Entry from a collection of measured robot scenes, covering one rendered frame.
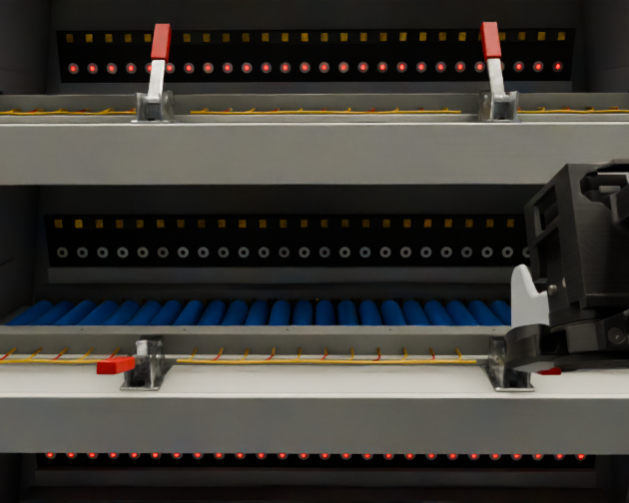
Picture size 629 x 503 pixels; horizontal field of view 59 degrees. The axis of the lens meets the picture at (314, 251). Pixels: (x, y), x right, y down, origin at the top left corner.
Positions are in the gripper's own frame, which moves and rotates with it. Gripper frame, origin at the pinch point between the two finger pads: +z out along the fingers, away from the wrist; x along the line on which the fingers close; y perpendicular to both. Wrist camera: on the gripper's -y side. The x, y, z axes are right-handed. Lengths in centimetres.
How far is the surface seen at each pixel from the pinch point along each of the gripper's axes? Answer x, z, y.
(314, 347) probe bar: 14.3, 9.0, 2.1
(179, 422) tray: 23.8, 5.8, -3.6
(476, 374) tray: 2.0, 7.8, -0.1
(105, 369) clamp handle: 26.7, -1.1, -0.4
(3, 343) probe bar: 38.8, 8.9, 2.3
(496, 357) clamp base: 1.1, 5.7, 1.0
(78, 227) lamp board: 38.0, 17.5, 15.0
